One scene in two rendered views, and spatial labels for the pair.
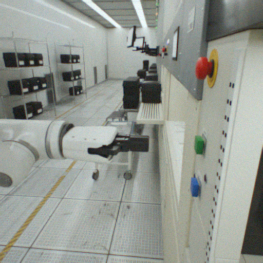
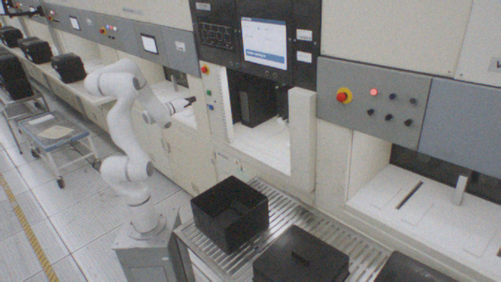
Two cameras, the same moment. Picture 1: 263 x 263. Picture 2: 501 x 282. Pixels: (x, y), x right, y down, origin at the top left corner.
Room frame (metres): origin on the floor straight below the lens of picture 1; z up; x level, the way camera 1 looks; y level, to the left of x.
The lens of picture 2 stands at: (-1.10, 1.11, 1.97)
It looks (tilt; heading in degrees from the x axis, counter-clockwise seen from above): 31 degrees down; 314
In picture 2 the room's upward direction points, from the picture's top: 6 degrees counter-clockwise
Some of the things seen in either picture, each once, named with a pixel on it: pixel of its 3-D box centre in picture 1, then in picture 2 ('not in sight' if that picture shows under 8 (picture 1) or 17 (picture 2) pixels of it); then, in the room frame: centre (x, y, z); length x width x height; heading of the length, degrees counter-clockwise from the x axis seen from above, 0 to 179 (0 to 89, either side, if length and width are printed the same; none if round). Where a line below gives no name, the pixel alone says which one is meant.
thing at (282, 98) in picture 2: not in sight; (297, 96); (0.07, -0.63, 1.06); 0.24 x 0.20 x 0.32; 174
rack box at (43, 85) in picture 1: (38, 82); not in sight; (4.93, 2.11, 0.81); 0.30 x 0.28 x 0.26; 175
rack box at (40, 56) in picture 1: (35, 59); not in sight; (4.93, 2.12, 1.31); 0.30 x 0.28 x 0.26; 178
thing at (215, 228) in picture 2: not in sight; (230, 212); (-0.15, 0.31, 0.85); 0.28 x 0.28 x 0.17; 83
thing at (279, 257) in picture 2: not in sight; (300, 265); (-0.59, 0.35, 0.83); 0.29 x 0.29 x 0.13; 87
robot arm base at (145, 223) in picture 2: not in sight; (142, 212); (0.21, 0.57, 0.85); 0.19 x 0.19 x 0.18
